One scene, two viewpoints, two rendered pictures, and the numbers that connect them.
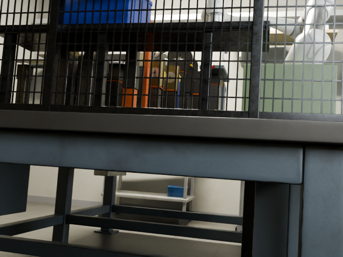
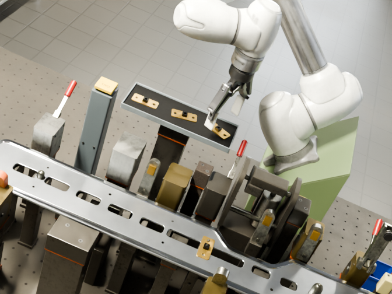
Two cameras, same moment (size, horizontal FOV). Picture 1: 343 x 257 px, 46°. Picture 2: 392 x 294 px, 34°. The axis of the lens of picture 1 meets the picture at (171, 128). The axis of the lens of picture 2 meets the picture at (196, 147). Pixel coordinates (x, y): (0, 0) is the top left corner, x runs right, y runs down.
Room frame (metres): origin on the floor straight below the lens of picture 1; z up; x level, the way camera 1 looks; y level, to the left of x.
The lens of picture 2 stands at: (2.65, 1.39, 2.38)
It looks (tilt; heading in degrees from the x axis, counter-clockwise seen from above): 39 degrees down; 259
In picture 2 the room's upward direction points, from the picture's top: 22 degrees clockwise
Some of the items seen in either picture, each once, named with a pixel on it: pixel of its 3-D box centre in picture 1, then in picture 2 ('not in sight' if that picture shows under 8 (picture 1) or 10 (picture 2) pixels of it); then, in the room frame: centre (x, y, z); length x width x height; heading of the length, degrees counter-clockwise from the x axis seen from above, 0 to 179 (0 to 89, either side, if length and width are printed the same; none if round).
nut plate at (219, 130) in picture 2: not in sight; (217, 128); (2.29, -0.22, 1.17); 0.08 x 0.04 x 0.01; 142
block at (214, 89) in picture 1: (213, 112); (162, 168); (2.41, -0.24, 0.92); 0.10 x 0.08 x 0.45; 167
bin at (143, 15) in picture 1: (102, 16); not in sight; (1.37, 0.26, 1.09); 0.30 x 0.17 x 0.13; 68
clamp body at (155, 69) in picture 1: (156, 101); (340, 291); (1.77, 0.07, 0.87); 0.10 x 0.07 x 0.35; 77
